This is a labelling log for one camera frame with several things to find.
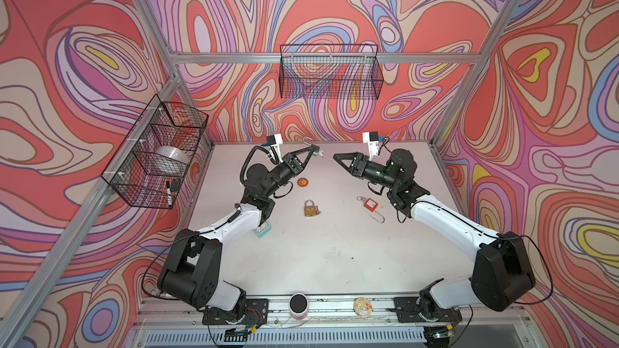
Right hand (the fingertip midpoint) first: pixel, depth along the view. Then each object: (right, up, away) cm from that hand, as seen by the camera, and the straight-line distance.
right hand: (335, 163), depth 73 cm
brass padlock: (-8, -19, +22) cm, 30 cm away
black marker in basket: (-51, -9, -1) cm, 51 cm away
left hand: (-6, +3, -2) cm, 7 cm away
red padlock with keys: (+17, -17, +23) cm, 33 cm away
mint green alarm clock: (-25, -25, +16) cm, 39 cm away
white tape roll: (-49, +1, -3) cm, 49 cm away
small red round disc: (-11, -8, +32) cm, 35 cm away
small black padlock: (-6, +4, -1) cm, 7 cm away
